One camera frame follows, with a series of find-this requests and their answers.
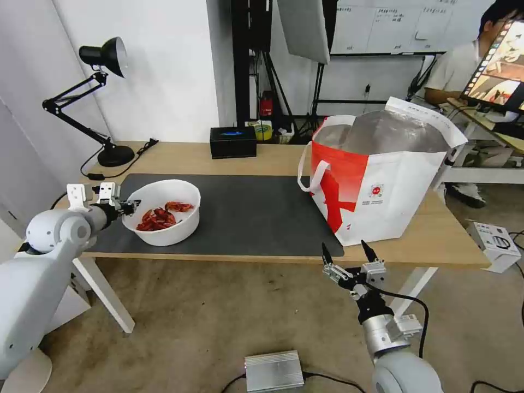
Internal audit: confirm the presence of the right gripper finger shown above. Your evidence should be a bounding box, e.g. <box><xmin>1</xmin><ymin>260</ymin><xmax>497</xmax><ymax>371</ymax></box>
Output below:
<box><xmin>320</xmin><ymin>242</ymin><xmax>351</xmax><ymax>289</ymax></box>
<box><xmin>361</xmin><ymin>240</ymin><xmax>382</xmax><ymax>266</ymax></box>

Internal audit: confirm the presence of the white plastic bowl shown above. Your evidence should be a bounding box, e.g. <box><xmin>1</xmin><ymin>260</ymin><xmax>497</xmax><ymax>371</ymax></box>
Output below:
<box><xmin>121</xmin><ymin>179</ymin><xmax>201</xmax><ymax>247</ymax></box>

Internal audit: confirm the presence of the red white takeout bag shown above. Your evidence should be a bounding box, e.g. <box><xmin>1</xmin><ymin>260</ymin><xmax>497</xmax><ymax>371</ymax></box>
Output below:
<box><xmin>297</xmin><ymin>96</ymin><xmax>469</xmax><ymax>247</ymax></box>

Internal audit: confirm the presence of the black desk lamp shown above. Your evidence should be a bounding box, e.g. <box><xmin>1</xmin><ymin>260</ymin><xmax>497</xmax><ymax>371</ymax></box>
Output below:
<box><xmin>42</xmin><ymin>37</ymin><xmax>136</xmax><ymax>168</ymax></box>

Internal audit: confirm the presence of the white table leg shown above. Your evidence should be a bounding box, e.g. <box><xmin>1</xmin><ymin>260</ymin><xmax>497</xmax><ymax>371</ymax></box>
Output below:
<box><xmin>399</xmin><ymin>267</ymin><xmax>439</xmax><ymax>308</ymax></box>
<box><xmin>73</xmin><ymin>258</ymin><xmax>136</xmax><ymax>335</ymax></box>

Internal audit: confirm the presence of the black desk mat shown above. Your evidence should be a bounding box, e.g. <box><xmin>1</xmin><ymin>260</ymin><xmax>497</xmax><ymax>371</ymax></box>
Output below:
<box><xmin>84</xmin><ymin>173</ymin><xmax>344</xmax><ymax>258</ymax></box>

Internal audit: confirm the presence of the black tissue box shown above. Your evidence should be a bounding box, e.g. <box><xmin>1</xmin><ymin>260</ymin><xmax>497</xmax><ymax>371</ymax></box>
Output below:
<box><xmin>209</xmin><ymin>126</ymin><xmax>258</xmax><ymax>160</ymax></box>

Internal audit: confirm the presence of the silver metal power box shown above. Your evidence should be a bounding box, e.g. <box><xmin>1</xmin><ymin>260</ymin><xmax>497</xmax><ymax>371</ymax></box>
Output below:
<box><xmin>244</xmin><ymin>350</ymin><xmax>305</xmax><ymax>393</ymax></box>

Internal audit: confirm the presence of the white product carton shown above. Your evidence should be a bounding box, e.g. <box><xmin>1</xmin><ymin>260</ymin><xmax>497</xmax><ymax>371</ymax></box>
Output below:
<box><xmin>466</xmin><ymin>222</ymin><xmax>522</xmax><ymax>274</ymax></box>

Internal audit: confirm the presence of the white side desk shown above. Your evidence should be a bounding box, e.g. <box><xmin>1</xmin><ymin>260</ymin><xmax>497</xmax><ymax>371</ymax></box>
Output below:
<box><xmin>438</xmin><ymin>102</ymin><xmax>524</xmax><ymax>186</ymax></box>

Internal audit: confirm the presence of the yellow tape roll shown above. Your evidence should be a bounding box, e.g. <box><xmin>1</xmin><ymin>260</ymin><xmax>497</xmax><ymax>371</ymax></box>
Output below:
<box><xmin>253</xmin><ymin>122</ymin><xmax>274</xmax><ymax>142</ymax></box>

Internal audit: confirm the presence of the red canister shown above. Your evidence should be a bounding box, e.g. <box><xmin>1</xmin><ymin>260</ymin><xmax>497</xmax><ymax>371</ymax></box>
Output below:
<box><xmin>259</xmin><ymin>92</ymin><xmax>276</xmax><ymax>120</ymax></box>

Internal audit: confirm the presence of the black light stand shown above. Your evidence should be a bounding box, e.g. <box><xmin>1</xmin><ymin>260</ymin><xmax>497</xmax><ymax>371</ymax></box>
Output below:
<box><xmin>248</xmin><ymin>49</ymin><xmax>326</xmax><ymax>145</ymax></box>

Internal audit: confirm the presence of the person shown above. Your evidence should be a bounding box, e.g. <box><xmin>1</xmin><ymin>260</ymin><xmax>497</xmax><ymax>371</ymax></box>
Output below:
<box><xmin>424</xmin><ymin>2</ymin><xmax>521</xmax><ymax>209</ymax></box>

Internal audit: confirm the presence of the black tall panel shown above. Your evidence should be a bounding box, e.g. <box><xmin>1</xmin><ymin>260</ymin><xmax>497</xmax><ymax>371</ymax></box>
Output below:
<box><xmin>231</xmin><ymin>0</ymin><xmax>273</xmax><ymax>128</ymax></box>

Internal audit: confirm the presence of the computer monitor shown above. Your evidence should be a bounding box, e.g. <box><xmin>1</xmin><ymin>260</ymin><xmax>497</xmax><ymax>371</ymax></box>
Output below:
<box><xmin>459</xmin><ymin>10</ymin><xmax>524</xmax><ymax>114</ymax></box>

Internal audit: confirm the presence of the whiteboard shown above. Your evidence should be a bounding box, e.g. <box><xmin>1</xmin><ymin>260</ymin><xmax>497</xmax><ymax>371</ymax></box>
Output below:
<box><xmin>329</xmin><ymin>0</ymin><xmax>498</xmax><ymax>56</ymax></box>

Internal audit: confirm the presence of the white softbox light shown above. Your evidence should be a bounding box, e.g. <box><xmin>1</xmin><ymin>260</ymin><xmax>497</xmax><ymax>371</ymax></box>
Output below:
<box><xmin>277</xmin><ymin>0</ymin><xmax>337</xmax><ymax>66</ymax></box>

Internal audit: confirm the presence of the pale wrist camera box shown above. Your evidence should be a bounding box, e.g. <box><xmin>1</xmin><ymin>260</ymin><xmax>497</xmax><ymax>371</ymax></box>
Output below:
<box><xmin>99</xmin><ymin>181</ymin><xmax>121</xmax><ymax>205</ymax></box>
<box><xmin>361</xmin><ymin>260</ymin><xmax>387</xmax><ymax>284</ymax></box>

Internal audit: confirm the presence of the black lamp cable with switch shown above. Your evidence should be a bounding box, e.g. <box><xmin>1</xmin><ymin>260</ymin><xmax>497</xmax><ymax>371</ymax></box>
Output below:
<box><xmin>80</xmin><ymin>138</ymin><xmax>159</xmax><ymax>182</ymax></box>

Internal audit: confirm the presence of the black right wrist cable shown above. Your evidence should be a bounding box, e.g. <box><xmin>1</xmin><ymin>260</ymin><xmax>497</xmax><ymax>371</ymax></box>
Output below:
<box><xmin>370</xmin><ymin>286</ymin><xmax>431</xmax><ymax>362</ymax></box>

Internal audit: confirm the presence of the black floor cable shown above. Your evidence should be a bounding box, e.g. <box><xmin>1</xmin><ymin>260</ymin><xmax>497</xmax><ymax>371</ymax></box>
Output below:
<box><xmin>302</xmin><ymin>370</ymin><xmax>374</xmax><ymax>393</ymax></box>
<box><xmin>220</xmin><ymin>374</ymin><xmax>247</xmax><ymax>393</ymax></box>

